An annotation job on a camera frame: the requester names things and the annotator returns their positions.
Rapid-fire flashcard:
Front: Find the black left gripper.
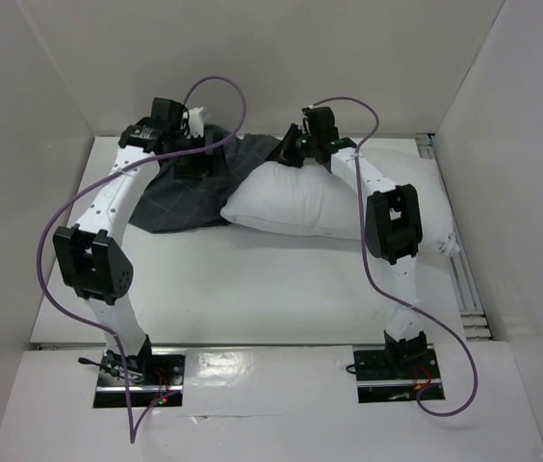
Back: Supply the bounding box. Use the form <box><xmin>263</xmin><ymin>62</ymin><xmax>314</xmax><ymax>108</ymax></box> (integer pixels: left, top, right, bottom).
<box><xmin>165</xmin><ymin>132</ymin><xmax>230</xmax><ymax>182</ymax></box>

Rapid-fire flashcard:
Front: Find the dark grey checked pillowcase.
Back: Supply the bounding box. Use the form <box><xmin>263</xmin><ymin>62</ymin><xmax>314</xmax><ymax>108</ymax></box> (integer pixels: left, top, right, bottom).
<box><xmin>130</xmin><ymin>134</ymin><xmax>279</xmax><ymax>234</ymax></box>

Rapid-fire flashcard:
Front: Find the white pillow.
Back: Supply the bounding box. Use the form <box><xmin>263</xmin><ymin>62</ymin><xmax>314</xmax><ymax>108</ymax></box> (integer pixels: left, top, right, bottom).
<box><xmin>220</xmin><ymin>148</ymin><xmax>459</xmax><ymax>256</ymax></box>

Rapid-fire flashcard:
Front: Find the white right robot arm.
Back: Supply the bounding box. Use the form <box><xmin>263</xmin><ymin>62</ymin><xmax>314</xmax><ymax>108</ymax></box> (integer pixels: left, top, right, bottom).
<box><xmin>268</xmin><ymin>106</ymin><xmax>427</xmax><ymax>377</ymax></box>

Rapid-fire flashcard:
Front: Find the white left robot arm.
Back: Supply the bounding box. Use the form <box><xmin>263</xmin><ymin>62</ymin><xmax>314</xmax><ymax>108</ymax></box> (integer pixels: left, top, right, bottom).
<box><xmin>52</xmin><ymin>124</ymin><xmax>227</xmax><ymax>384</ymax></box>

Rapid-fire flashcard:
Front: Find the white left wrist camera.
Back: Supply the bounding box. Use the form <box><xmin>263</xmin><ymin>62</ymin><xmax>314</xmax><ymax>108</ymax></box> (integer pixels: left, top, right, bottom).
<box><xmin>182</xmin><ymin>107</ymin><xmax>208</xmax><ymax>139</ymax></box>

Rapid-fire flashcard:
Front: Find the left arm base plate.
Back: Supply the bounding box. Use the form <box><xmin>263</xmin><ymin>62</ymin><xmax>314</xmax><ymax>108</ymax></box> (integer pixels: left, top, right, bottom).
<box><xmin>78</xmin><ymin>348</ymin><xmax>186</xmax><ymax>409</ymax></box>

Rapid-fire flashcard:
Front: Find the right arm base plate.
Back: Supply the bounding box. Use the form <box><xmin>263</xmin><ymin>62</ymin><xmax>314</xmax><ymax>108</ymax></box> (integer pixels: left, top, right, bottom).
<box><xmin>345</xmin><ymin>346</ymin><xmax>445</xmax><ymax>403</ymax></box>

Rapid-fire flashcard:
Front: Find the aluminium rail frame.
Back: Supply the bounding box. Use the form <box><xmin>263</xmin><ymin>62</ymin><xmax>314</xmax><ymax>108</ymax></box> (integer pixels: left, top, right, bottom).
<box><xmin>416</xmin><ymin>134</ymin><xmax>495</xmax><ymax>342</ymax></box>

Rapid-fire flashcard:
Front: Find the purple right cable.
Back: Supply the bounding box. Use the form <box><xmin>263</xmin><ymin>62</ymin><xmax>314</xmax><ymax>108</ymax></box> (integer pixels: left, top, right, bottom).
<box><xmin>307</xmin><ymin>97</ymin><xmax>480</xmax><ymax>416</ymax></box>

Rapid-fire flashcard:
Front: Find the purple cable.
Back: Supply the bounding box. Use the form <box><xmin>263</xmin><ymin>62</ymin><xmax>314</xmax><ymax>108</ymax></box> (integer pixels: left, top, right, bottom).
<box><xmin>307</xmin><ymin>97</ymin><xmax>480</xmax><ymax>416</ymax></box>
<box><xmin>34</xmin><ymin>75</ymin><xmax>248</xmax><ymax>444</ymax></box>

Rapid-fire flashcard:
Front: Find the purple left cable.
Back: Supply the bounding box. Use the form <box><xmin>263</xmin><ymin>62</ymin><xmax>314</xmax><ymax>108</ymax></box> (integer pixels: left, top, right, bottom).
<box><xmin>34</xmin><ymin>75</ymin><xmax>248</xmax><ymax>444</ymax></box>

